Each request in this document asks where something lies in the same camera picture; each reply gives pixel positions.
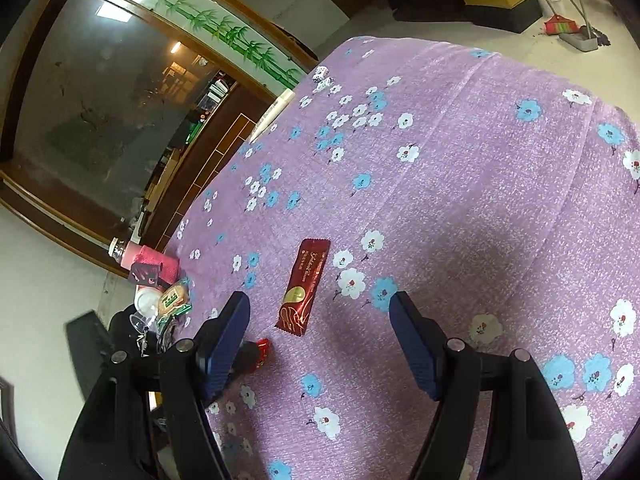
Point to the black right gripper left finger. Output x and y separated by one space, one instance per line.
112 438

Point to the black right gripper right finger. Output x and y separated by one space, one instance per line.
526 436

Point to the dark red wafer bar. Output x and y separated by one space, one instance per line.
295 308

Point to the white cup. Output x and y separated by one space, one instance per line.
146 301

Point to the green labelled bread packet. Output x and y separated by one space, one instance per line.
173 298

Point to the small red candy packet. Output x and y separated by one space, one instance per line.
252 355

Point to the dark patterned small box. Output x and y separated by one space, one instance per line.
145 274

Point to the purple floral tablecloth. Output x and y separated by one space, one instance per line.
503 199

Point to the wooden framed glass door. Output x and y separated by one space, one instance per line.
116 113

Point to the white tube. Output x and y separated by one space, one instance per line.
270 115

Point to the red dustpan with broom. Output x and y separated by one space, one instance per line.
584 38

